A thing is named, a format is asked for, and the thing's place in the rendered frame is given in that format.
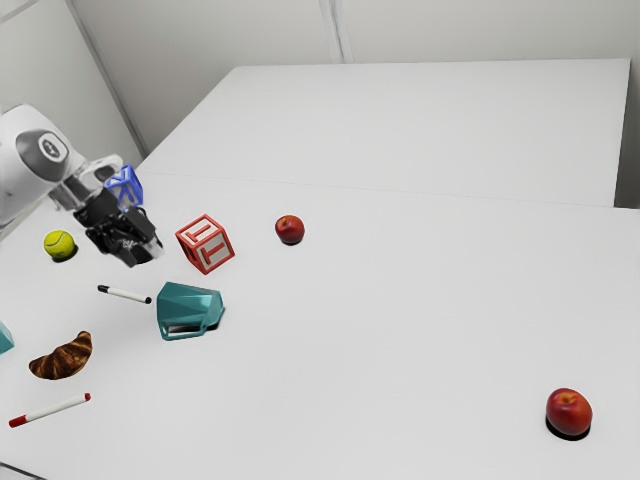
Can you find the white marker with red caps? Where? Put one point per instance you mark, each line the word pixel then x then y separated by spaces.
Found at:
pixel 49 410

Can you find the white marker with black caps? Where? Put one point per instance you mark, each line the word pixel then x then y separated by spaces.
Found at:
pixel 124 294

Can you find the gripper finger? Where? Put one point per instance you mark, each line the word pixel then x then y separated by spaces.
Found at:
pixel 142 252

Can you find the large red apple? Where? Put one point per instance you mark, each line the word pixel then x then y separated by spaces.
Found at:
pixel 568 411

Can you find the yellow tennis ball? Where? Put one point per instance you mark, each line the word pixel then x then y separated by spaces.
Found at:
pixel 59 244

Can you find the red letter block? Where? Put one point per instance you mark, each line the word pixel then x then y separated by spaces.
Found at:
pixel 205 244

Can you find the teal faceted object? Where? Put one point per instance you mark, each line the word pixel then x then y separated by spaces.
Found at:
pixel 4 339

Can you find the teal faceted mug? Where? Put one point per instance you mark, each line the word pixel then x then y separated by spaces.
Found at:
pixel 187 305

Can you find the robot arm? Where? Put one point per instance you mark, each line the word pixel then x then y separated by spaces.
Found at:
pixel 30 155

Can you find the brown croissant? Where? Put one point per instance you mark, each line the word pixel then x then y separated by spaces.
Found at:
pixel 62 357

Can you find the small red apple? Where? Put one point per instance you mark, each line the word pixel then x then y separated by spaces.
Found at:
pixel 289 229

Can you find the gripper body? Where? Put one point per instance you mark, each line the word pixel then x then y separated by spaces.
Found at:
pixel 107 220

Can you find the blue letter block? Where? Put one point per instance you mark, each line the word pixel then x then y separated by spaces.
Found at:
pixel 126 187

